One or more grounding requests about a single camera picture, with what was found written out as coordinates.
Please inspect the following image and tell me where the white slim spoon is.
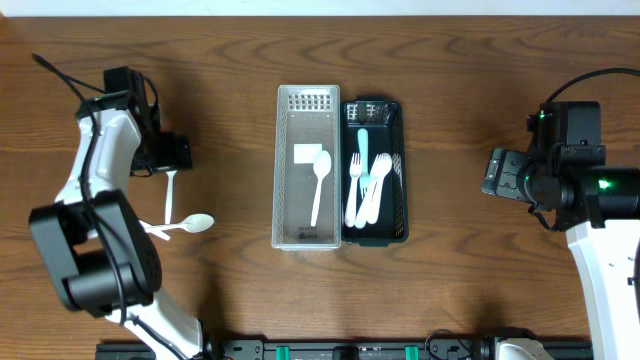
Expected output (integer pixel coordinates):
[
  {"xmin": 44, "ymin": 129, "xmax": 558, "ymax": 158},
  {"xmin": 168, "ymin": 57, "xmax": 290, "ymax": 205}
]
[
  {"xmin": 164, "ymin": 170, "xmax": 177, "ymax": 224},
  {"xmin": 140, "ymin": 220, "xmax": 171, "ymax": 241},
  {"xmin": 310, "ymin": 150, "xmax": 332, "ymax": 227},
  {"xmin": 152, "ymin": 213, "xmax": 215, "ymax": 233}
]

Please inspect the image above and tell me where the white wide spoon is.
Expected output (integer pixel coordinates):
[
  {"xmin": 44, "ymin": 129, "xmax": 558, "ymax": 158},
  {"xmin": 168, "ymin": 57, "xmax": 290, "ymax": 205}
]
[{"xmin": 367, "ymin": 153, "xmax": 392, "ymax": 224}]

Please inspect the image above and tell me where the black plastic basket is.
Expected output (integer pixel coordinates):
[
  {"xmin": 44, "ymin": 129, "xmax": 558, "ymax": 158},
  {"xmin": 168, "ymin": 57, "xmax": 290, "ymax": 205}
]
[{"xmin": 340, "ymin": 96, "xmax": 409, "ymax": 247}]

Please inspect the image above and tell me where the pale green fork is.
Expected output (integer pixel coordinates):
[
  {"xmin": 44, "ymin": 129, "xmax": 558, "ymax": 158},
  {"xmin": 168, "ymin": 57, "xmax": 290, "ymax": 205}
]
[{"xmin": 357, "ymin": 128, "xmax": 370, "ymax": 198}]

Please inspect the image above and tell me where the white fork straight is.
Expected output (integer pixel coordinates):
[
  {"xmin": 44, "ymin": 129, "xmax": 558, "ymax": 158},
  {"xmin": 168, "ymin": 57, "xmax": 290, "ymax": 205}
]
[{"xmin": 344, "ymin": 153, "xmax": 362, "ymax": 228}]

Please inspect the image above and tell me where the clear plastic basket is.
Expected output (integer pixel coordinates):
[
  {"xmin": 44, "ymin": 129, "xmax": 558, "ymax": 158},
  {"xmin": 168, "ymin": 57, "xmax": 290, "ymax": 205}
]
[{"xmin": 271, "ymin": 85, "xmax": 342, "ymax": 251}]

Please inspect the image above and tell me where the white fork angled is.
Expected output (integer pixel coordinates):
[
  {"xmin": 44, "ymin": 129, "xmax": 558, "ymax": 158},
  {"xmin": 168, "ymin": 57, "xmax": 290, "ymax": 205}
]
[{"xmin": 355, "ymin": 176, "xmax": 379, "ymax": 229}]

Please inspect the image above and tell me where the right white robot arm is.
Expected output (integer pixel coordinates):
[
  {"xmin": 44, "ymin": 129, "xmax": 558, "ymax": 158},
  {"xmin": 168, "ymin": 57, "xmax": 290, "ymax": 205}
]
[{"xmin": 482, "ymin": 146, "xmax": 639, "ymax": 359}]

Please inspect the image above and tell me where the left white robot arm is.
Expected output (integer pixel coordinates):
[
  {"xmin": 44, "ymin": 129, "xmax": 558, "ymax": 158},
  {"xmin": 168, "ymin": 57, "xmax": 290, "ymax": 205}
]
[{"xmin": 29, "ymin": 94, "xmax": 214, "ymax": 359}]

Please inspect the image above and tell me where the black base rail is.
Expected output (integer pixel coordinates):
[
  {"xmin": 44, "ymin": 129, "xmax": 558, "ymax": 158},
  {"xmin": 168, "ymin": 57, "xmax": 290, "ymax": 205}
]
[{"xmin": 94, "ymin": 327, "xmax": 596, "ymax": 360}]

